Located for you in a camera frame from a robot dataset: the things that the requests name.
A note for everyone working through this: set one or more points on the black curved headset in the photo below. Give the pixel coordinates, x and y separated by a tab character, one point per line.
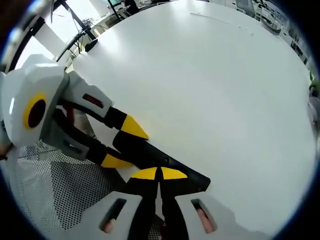
271	25

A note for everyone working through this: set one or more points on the black remote control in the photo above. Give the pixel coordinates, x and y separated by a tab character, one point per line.
140	147

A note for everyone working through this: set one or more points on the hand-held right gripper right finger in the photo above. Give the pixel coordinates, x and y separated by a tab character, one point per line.
200	215

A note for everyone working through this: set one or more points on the small black device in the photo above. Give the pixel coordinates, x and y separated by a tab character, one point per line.
91	45

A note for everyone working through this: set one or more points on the grey plant pot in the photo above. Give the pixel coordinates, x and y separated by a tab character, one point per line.
315	110

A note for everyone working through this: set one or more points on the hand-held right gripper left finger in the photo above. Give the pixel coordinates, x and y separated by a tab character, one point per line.
120	212

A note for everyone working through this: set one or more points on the grey office chair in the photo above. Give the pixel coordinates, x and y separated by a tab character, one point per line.
245	6

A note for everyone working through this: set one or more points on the grey mesh chair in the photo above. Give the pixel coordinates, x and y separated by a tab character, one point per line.
75	195

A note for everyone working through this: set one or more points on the green leafy plant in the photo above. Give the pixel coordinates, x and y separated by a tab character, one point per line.
315	82

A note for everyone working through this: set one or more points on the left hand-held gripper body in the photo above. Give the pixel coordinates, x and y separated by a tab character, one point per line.
27	100

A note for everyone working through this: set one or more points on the white flat strip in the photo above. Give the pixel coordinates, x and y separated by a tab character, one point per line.
220	21

